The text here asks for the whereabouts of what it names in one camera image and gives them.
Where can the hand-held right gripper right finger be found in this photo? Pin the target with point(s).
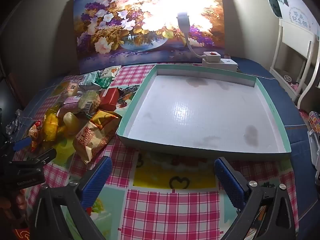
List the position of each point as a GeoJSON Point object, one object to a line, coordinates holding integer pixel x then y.
{"type": "Point", "coordinates": [228, 182]}

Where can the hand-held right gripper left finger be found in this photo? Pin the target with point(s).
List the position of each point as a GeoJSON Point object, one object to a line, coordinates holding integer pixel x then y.
{"type": "Point", "coordinates": [97, 180]}

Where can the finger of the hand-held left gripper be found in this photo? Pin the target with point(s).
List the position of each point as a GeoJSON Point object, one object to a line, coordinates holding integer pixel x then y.
{"type": "Point", "coordinates": [45, 156]}
{"type": "Point", "coordinates": [21, 144]}

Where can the small red cartoon packet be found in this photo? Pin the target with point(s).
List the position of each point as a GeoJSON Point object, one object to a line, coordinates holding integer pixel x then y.
{"type": "Point", "coordinates": [35, 132]}

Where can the silver foil packet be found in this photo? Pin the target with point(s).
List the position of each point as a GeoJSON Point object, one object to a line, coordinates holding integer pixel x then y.
{"type": "Point", "coordinates": [13, 126]}

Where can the clear yellow pastry packet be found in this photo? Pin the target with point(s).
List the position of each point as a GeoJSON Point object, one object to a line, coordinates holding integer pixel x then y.
{"type": "Point", "coordinates": [51, 125]}

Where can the clear pale pastry packet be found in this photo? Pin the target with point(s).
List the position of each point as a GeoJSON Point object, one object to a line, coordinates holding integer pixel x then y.
{"type": "Point", "coordinates": [71, 122]}

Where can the orange printed bread packet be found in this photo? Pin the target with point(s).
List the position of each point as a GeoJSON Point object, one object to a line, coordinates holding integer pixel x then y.
{"type": "Point", "coordinates": [92, 137]}

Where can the purple snack packet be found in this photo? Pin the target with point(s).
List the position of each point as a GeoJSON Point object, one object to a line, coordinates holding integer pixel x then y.
{"type": "Point", "coordinates": [70, 103]}

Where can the clear green pastry packet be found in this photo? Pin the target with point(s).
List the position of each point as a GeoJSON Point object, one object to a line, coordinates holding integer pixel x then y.
{"type": "Point", "coordinates": [88, 100]}

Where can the teal cardboard tray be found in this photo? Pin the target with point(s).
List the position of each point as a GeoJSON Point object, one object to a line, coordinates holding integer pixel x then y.
{"type": "Point", "coordinates": [200, 115]}

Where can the clear bun packet orange label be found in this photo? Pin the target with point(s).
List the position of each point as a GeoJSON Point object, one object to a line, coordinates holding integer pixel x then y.
{"type": "Point", "coordinates": [72, 88]}

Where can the red snack packet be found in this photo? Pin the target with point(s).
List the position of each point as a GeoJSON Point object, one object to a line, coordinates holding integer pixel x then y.
{"type": "Point", "coordinates": [108, 98]}

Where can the green and white snack packet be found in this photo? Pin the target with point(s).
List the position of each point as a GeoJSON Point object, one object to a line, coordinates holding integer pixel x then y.
{"type": "Point", "coordinates": [105, 82]}
{"type": "Point", "coordinates": [91, 80]}

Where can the white packet with orange print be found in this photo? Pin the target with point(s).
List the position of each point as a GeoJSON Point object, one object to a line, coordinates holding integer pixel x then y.
{"type": "Point", "coordinates": [110, 71]}

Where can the person's left hand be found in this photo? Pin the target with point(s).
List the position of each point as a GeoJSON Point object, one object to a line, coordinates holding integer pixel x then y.
{"type": "Point", "coordinates": [12, 210]}

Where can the pink checkered printed tablecloth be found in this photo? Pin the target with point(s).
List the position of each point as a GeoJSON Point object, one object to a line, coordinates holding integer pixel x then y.
{"type": "Point", "coordinates": [170, 212]}

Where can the colourful patterned box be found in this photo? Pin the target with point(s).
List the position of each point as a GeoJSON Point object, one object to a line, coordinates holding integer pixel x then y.
{"type": "Point", "coordinates": [315, 121]}

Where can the white power strip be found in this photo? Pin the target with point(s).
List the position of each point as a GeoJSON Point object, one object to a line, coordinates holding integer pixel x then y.
{"type": "Point", "coordinates": [228, 65]}

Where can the pink patterned cloth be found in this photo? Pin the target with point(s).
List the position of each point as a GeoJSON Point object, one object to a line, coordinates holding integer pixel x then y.
{"type": "Point", "coordinates": [296, 85]}

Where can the flower painting poster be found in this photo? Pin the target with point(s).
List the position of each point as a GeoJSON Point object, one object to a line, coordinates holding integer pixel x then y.
{"type": "Point", "coordinates": [112, 30]}

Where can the white folding chair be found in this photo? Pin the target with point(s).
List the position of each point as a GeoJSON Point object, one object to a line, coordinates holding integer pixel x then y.
{"type": "Point", "coordinates": [281, 42]}

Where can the white gooseneck lamp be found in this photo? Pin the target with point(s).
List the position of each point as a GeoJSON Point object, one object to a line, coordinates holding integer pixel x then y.
{"type": "Point", "coordinates": [184, 25]}

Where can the white printed paper bag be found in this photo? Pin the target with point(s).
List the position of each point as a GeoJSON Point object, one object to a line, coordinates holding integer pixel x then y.
{"type": "Point", "coordinates": [297, 12]}

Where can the white switch adaptor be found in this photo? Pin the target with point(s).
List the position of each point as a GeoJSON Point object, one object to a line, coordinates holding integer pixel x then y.
{"type": "Point", "coordinates": [211, 56]}

